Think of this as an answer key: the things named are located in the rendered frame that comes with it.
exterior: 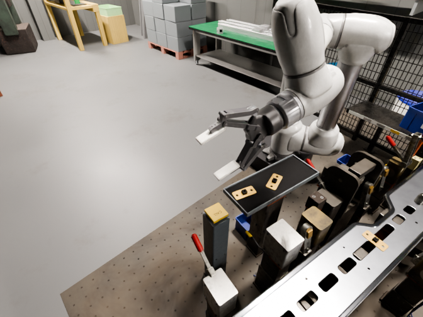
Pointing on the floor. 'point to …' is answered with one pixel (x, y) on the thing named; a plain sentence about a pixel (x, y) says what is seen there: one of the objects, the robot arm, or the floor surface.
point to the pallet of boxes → (174, 25)
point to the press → (15, 31)
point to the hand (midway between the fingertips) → (211, 158)
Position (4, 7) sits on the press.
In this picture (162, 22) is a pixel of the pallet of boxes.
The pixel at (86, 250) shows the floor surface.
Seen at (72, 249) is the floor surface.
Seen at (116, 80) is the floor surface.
